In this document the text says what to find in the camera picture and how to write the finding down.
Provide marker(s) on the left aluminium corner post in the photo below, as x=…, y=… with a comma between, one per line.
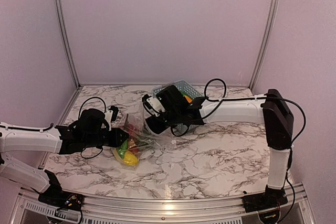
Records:
x=66, y=43

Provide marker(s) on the small yellow fake corn cob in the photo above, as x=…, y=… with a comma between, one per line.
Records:
x=130, y=159

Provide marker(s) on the right aluminium corner post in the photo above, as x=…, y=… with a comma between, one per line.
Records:
x=273, y=7

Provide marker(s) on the aluminium front rail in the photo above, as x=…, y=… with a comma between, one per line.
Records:
x=103, y=209

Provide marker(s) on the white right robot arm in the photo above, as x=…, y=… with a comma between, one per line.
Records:
x=269, y=109

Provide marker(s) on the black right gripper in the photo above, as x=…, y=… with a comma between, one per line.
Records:
x=155, y=127

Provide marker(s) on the red fake grape bunch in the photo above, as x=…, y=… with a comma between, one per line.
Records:
x=133, y=141

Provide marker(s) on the aluminium corner post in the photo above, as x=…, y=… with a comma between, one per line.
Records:
x=273, y=7
x=66, y=43

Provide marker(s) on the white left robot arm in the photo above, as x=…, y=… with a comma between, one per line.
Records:
x=92, y=129

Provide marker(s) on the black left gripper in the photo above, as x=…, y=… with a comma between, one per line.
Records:
x=115, y=142

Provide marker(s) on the clear zip top bag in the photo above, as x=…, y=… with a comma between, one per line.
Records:
x=148, y=140

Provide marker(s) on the light blue perforated plastic basket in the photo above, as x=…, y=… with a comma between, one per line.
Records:
x=176, y=106

